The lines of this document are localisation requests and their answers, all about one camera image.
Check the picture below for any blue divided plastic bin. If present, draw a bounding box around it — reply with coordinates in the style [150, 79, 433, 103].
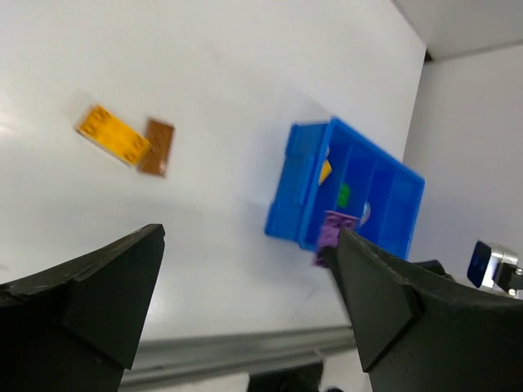
[265, 118, 425, 259]

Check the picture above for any purple 2x4 lego brick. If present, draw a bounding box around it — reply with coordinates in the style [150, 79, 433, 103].
[313, 210, 360, 267]

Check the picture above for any yellow 2x4 lego brick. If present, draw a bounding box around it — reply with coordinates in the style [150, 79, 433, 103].
[318, 159, 333, 185]

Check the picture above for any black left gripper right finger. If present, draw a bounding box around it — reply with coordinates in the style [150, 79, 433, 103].
[333, 231, 522, 391]

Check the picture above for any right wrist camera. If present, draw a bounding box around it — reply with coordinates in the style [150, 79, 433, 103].
[467, 241, 522, 299]

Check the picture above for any orange 2x4 lego brick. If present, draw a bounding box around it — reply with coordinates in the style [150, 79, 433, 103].
[76, 105, 150, 167]

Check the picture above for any green lego brick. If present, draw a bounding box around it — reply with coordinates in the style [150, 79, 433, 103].
[337, 183, 351, 208]

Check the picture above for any aluminium table rail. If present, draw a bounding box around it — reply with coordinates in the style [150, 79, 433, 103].
[120, 325, 356, 391]

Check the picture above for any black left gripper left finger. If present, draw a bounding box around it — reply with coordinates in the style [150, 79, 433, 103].
[1, 224, 165, 391]

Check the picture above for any brown 2x4 lego plate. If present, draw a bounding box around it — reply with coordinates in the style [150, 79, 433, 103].
[138, 118, 176, 176]

